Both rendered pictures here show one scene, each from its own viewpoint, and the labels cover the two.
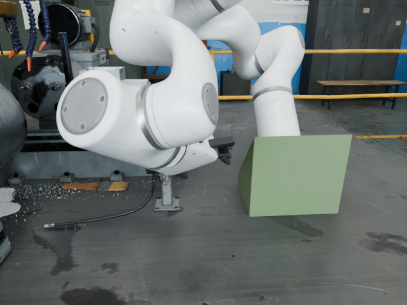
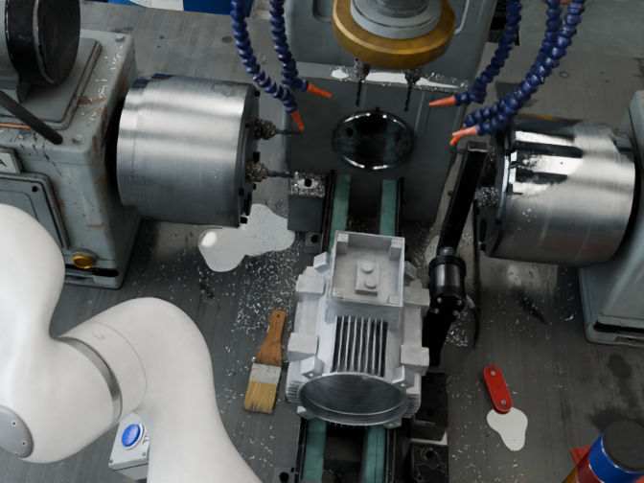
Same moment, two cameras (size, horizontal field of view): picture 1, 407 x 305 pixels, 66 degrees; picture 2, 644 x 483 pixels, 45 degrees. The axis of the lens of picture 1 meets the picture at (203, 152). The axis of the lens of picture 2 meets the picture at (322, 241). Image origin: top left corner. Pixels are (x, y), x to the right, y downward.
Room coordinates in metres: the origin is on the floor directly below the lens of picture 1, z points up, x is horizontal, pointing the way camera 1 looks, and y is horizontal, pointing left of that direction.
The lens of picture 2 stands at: (1.00, -0.34, 2.02)
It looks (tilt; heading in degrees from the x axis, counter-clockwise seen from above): 52 degrees down; 95
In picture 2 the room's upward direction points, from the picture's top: 6 degrees clockwise
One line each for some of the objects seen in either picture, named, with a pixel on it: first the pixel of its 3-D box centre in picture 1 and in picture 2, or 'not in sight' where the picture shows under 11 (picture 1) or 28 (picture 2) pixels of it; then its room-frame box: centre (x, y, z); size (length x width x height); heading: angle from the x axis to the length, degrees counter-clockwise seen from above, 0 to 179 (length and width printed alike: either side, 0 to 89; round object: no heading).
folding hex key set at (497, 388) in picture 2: not in sight; (496, 389); (1.27, 0.35, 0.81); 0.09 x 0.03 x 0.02; 110
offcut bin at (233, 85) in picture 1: (235, 77); not in sight; (5.83, -0.59, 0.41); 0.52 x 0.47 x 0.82; 94
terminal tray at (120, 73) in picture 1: (104, 80); (365, 282); (1.02, 0.32, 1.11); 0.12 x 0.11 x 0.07; 94
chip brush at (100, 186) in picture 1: (95, 186); (268, 359); (0.87, 0.34, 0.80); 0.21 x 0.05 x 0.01; 90
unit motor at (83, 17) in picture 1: (80, 51); not in sight; (1.63, 0.61, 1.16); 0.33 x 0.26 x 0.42; 4
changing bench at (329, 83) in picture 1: (359, 94); not in sight; (5.27, -2.62, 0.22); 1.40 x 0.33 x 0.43; 92
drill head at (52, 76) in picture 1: (56, 85); (563, 192); (1.33, 0.62, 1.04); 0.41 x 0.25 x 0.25; 4
